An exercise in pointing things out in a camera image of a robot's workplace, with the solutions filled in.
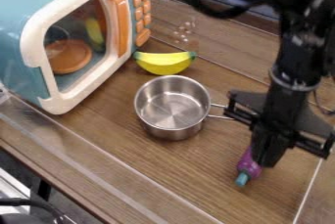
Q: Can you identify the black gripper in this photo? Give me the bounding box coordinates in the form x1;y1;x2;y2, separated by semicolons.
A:
224;90;335;167

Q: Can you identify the purple toy eggplant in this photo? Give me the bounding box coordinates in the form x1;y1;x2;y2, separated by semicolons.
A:
236;148;262;187

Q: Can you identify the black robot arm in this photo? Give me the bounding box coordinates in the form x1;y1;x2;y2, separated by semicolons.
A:
185;0;335;167

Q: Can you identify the yellow toy banana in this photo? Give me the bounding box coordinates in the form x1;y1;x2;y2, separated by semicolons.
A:
135;52;196;75

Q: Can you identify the orange microwave turntable plate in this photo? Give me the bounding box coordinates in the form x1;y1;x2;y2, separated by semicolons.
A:
45;39;93;74

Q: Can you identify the blue toy microwave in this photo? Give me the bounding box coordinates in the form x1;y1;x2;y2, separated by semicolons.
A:
0;0;151;114

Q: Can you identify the silver pot with handle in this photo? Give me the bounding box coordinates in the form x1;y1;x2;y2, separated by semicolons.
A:
135;75;232;141

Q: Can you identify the black cable bottom left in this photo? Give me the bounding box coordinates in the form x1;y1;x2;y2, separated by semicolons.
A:
0;198;68;224

